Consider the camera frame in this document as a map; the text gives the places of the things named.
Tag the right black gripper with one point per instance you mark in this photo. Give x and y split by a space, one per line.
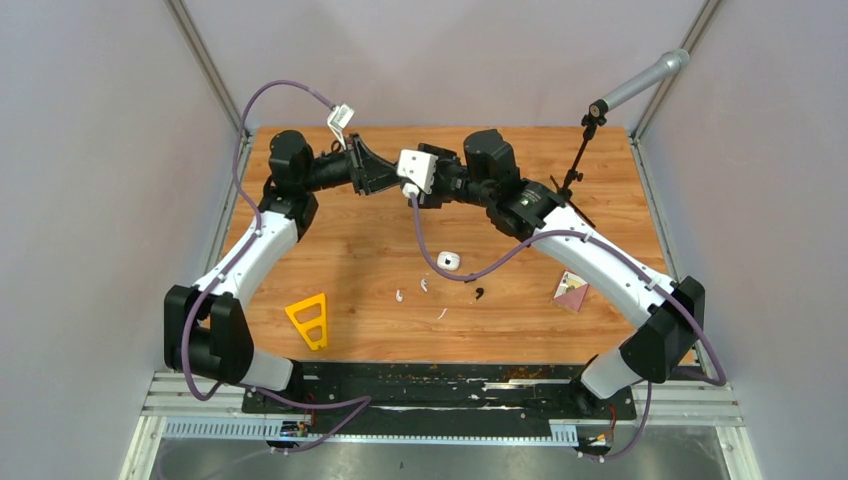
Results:
432 200

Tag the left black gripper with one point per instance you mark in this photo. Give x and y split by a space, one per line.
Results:
376 174

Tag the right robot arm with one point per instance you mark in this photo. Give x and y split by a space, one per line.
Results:
667 314

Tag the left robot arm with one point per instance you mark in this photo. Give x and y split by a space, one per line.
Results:
205 328

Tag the white earbud charging case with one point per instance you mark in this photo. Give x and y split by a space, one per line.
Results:
448 261

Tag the black tripod stand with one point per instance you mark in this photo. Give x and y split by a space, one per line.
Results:
591 122

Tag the yellow triangular plastic piece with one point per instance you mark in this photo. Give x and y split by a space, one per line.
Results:
309 317

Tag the red playing card box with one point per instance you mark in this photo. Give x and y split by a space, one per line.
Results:
571 292

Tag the grey metal cylinder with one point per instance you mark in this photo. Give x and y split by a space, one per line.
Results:
670 63

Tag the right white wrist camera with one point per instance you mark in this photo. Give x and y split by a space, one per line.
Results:
416 170

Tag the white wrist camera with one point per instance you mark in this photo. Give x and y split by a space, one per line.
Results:
416 170
338 119

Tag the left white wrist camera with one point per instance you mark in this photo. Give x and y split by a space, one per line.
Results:
338 119

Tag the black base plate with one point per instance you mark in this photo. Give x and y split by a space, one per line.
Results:
530 388

